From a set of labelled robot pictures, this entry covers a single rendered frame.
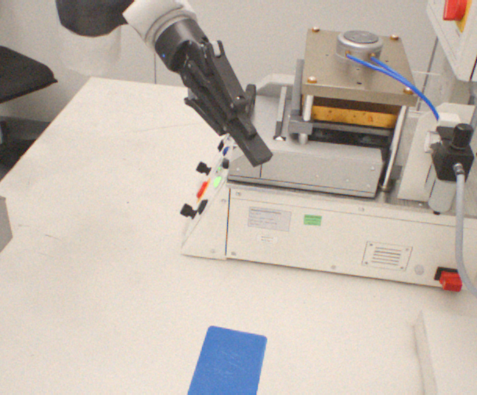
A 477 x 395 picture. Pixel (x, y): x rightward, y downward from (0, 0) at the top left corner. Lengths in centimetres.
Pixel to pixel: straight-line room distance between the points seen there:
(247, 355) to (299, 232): 24
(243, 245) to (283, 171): 17
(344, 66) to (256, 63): 162
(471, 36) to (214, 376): 61
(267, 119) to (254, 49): 150
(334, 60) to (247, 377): 54
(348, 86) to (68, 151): 75
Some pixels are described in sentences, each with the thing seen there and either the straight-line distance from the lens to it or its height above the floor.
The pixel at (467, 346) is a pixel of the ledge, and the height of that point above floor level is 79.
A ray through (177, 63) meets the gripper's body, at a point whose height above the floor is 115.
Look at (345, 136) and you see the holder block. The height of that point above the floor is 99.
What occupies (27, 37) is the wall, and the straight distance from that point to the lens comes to 287.
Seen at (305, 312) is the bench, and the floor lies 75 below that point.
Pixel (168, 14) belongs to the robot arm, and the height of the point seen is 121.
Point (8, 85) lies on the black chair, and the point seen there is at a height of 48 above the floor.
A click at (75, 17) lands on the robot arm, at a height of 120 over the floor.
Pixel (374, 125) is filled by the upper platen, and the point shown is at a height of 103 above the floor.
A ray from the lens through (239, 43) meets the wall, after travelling 259.
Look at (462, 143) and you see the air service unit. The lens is 85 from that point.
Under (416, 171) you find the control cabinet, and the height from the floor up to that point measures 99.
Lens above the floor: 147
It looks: 35 degrees down
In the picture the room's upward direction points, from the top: 4 degrees clockwise
